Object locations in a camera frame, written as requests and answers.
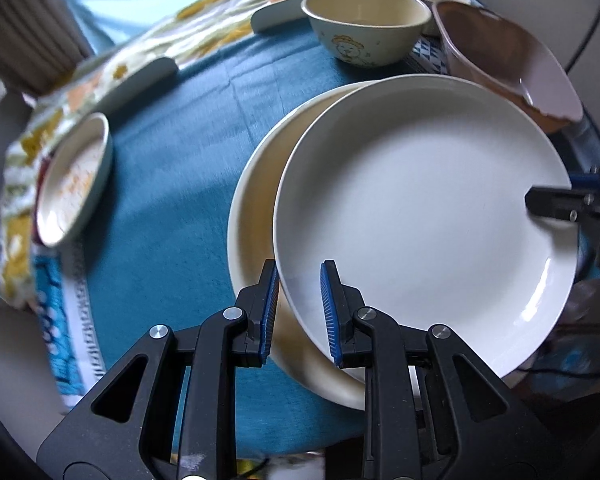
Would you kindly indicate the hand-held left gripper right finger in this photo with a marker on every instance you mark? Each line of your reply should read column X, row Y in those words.
column 328, row 310

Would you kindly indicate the cream plate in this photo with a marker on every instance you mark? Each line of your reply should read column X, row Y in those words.
column 255, row 220

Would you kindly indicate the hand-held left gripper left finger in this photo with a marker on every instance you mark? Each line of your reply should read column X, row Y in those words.
column 269, row 310

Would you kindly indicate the beige curtain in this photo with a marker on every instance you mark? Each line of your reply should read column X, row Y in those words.
column 25, row 35

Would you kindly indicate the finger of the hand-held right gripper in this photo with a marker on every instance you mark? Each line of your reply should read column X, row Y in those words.
column 550, row 204
column 587, row 180

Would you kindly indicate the cream bowl with cartoon print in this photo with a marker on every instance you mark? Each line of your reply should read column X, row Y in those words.
column 365, row 40

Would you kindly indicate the floral blanket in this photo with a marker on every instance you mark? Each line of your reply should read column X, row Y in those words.
column 220, row 15

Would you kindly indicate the duck print plate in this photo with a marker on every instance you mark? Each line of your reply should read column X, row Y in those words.
column 70, row 185

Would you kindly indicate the teal tablecloth with patterned border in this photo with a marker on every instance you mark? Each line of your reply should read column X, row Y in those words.
column 180, row 160

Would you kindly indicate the plain white plate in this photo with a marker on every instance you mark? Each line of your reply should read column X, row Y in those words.
column 420, row 210

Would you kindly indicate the grey curved table edge guard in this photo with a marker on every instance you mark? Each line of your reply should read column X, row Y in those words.
column 135, row 85
column 275, row 17

